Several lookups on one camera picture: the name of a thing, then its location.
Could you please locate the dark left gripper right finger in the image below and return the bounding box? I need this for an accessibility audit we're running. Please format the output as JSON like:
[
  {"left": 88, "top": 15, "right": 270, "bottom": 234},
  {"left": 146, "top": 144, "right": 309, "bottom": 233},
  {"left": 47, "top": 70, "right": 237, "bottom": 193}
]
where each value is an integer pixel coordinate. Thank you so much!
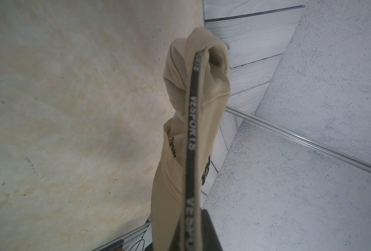
[{"left": 201, "top": 209, "right": 223, "bottom": 251}]

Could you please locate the beige baseball cap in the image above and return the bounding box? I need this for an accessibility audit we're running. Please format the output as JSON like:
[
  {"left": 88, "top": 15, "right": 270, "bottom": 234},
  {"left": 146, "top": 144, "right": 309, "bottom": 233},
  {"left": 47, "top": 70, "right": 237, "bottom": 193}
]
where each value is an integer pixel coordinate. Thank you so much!
[{"left": 151, "top": 27, "right": 230, "bottom": 251}]

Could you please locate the aluminium front rail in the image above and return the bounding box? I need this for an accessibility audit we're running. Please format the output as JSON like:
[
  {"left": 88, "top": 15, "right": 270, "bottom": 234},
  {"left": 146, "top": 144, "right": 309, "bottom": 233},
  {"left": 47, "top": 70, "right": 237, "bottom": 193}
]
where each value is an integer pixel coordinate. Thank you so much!
[{"left": 94, "top": 220, "right": 150, "bottom": 251}]

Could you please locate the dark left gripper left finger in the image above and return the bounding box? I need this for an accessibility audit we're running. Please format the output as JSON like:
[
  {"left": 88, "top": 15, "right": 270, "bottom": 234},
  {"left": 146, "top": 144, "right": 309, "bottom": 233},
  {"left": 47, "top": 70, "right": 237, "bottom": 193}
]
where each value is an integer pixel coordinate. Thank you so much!
[{"left": 169, "top": 232, "right": 180, "bottom": 251}]

